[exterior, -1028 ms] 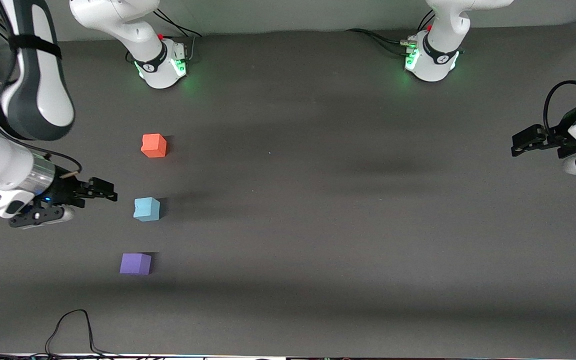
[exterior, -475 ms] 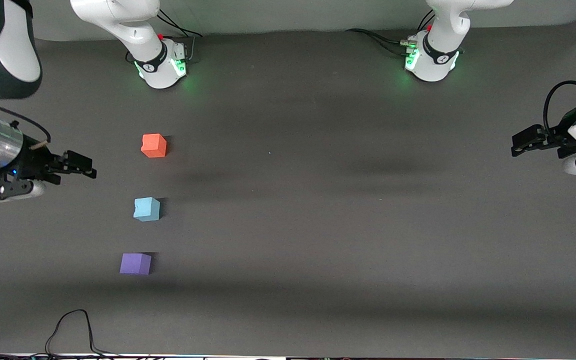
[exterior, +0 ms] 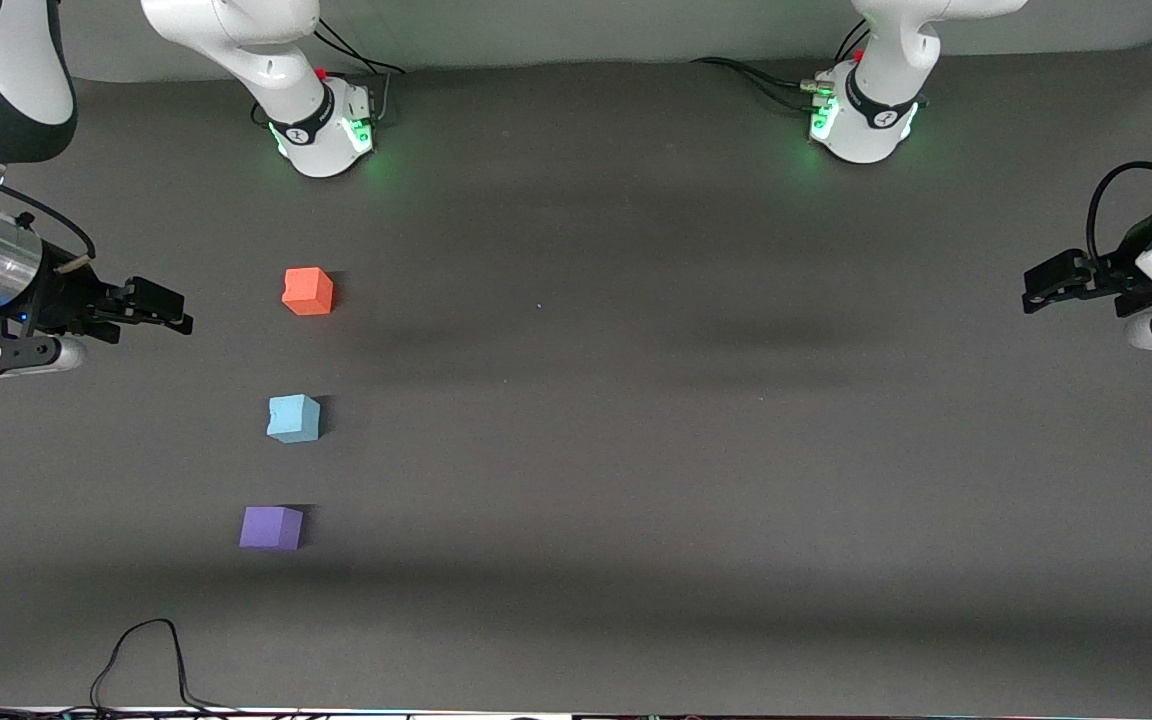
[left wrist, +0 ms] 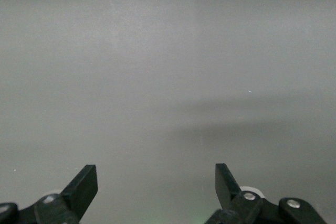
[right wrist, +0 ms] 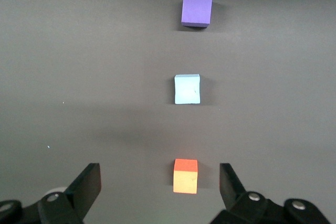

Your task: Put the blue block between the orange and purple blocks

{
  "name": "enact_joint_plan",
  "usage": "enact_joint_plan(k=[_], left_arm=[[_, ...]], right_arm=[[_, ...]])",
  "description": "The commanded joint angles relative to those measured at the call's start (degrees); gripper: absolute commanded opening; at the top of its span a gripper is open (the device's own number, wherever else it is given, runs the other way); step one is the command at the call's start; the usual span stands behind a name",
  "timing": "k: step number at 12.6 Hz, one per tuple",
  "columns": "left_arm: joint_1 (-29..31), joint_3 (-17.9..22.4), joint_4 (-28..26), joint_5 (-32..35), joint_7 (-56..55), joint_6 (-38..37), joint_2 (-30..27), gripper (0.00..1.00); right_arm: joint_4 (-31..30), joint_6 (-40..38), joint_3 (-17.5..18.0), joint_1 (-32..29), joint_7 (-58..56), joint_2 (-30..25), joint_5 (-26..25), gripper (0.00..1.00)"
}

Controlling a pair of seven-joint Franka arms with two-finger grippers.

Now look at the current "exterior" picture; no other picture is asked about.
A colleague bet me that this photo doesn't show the light blue foam block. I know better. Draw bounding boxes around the light blue foam block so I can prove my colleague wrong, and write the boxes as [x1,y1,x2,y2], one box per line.
[266,393,323,444]

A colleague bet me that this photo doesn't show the orange foam block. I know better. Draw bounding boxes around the orange foam block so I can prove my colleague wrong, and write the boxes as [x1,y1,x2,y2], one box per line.
[282,267,335,317]

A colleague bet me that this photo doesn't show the purple foam block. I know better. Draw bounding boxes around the purple foam block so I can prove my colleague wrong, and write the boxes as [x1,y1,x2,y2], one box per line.
[239,505,305,551]

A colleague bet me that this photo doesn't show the black left arm wrist cable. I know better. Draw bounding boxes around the black left arm wrist cable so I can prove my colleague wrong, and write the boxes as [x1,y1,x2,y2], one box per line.
[1086,160,1152,265]

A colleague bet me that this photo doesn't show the black arm wrist cable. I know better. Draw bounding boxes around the black arm wrist cable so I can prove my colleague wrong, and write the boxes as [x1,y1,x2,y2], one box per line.
[1086,160,1152,265]
[0,155,97,263]

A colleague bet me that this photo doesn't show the black right arm wrist cable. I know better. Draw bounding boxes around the black right arm wrist cable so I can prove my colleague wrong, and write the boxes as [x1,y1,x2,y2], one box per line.
[0,155,97,263]

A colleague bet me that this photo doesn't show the looped black table cable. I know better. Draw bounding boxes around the looped black table cable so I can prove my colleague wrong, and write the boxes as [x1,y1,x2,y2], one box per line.
[89,618,237,713]

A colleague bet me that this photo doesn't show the black right arm base cables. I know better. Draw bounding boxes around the black right arm base cables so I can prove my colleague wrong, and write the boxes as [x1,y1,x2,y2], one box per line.
[311,18,405,126]

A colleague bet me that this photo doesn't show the black left arm base cable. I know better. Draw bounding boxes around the black left arm base cable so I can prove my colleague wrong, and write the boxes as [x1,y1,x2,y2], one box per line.
[691,57,827,111]

